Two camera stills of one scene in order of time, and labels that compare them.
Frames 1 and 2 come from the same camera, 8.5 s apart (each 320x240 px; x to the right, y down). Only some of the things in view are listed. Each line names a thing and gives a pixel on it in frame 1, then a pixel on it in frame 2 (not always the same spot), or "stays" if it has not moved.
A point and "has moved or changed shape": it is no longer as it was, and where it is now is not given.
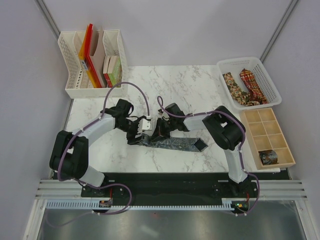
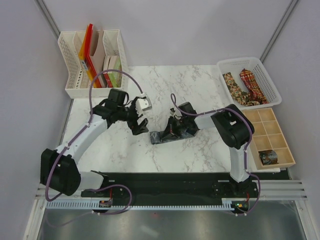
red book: [105, 68] stays
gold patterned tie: [242, 97] stays
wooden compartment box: [264, 133] stays
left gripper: [131, 139] -> [137, 129]
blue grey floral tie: [192, 144] has moved or changed shape
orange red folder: [85, 61] stays
